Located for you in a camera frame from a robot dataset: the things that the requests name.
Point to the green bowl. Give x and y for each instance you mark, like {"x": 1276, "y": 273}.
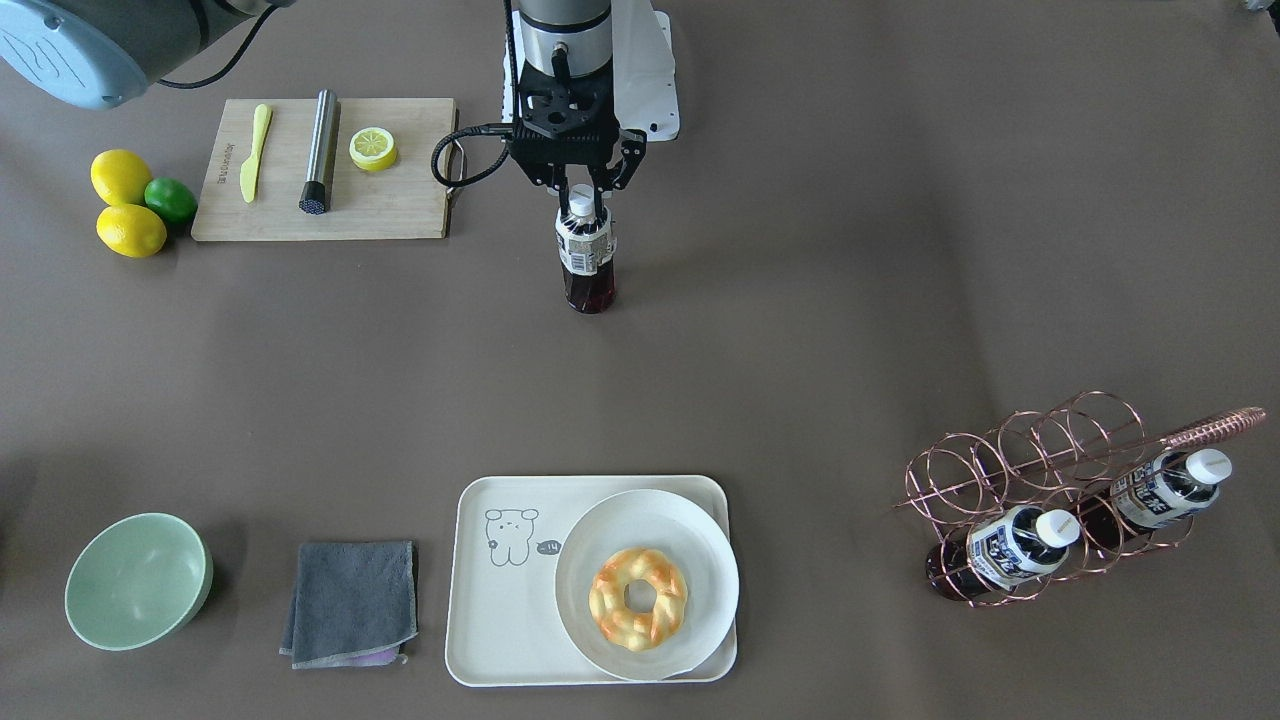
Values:
{"x": 138, "y": 581}

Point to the green lime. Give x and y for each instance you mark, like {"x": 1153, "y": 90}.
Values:
{"x": 171, "y": 200}

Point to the glazed ring donut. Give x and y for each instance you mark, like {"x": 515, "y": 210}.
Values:
{"x": 638, "y": 599}

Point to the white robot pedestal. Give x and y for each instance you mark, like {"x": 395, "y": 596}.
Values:
{"x": 622, "y": 46}

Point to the bamboo cutting board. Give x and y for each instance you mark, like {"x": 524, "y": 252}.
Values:
{"x": 403, "y": 202}

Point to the half lemon slice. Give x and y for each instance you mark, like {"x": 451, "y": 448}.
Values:
{"x": 373, "y": 149}

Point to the yellow lemon near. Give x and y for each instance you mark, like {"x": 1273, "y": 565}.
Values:
{"x": 132, "y": 231}

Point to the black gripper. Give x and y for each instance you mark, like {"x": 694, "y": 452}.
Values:
{"x": 632, "y": 157}

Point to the yellow plastic knife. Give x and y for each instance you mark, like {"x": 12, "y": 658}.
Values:
{"x": 249, "y": 171}

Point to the tea bottle with white cap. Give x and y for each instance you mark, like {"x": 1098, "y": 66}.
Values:
{"x": 586, "y": 252}

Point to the grey folded cloth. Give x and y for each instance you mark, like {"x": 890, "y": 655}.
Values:
{"x": 353, "y": 605}

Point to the yellow lemon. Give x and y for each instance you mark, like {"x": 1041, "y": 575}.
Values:
{"x": 132, "y": 231}
{"x": 120, "y": 177}

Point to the yellow lemon far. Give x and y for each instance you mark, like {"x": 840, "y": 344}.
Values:
{"x": 120, "y": 177}

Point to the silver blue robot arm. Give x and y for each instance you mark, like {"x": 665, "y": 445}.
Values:
{"x": 99, "y": 54}

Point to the copper wire bottle rack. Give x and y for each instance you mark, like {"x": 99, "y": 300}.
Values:
{"x": 1065, "y": 458}

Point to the white round plate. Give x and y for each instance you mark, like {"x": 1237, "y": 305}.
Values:
{"x": 688, "y": 535}

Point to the cream serving tray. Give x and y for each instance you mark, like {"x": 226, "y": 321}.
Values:
{"x": 526, "y": 550}

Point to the steel muddler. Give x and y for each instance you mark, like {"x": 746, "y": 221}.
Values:
{"x": 315, "y": 196}

